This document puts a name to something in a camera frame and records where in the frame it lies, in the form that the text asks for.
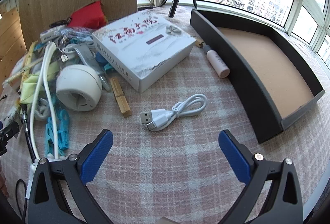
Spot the wooden slat panel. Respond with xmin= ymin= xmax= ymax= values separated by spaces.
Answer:
xmin=0 ymin=8 xmax=28 ymax=77

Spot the white round plastic device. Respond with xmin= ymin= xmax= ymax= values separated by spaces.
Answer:
xmin=56 ymin=64 xmax=103 ymax=112

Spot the blue clothespin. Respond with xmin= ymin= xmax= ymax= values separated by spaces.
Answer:
xmin=57 ymin=110 xmax=71 ymax=150
xmin=45 ymin=117 xmax=59 ymax=158

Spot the white USB cable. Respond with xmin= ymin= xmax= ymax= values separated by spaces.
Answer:
xmin=140 ymin=94 xmax=208 ymax=133
xmin=58 ymin=43 xmax=96 ymax=62

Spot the dark grey tray container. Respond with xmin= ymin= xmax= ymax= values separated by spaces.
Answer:
xmin=190 ymin=8 xmax=326 ymax=144

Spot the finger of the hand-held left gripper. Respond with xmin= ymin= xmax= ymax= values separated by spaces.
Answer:
xmin=0 ymin=121 xmax=20 ymax=155

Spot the pink bottle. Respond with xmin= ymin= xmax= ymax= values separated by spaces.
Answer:
xmin=202 ymin=44 xmax=230 ymax=79

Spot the chrome metal clip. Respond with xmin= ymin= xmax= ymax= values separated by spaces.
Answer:
xmin=75 ymin=45 xmax=112 ymax=92

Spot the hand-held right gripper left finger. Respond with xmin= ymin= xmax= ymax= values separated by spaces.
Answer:
xmin=28 ymin=129 xmax=114 ymax=224

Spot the coiled black USB cable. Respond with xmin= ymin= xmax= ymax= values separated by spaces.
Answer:
xmin=49 ymin=16 xmax=72 ymax=29

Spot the white gooseneck holder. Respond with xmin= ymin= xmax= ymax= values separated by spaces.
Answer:
xmin=29 ymin=41 xmax=65 ymax=170

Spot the white star print tissue pack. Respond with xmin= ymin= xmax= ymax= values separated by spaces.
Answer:
xmin=40 ymin=27 xmax=64 ymax=42

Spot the white printed cardboard box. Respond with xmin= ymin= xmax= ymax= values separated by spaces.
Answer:
xmin=92 ymin=13 xmax=196 ymax=93

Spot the yellow-green cloth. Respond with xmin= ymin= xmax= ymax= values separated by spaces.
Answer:
xmin=20 ymin=61 xmax=58 ymax=104

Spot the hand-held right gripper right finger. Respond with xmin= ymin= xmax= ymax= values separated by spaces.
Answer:
xmin=218 ymin=129 xmax=305 ymax=224

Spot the red fabric pouch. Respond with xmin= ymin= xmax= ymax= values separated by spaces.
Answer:
xmin=67 ymin=0 xmax=108 ymax=30

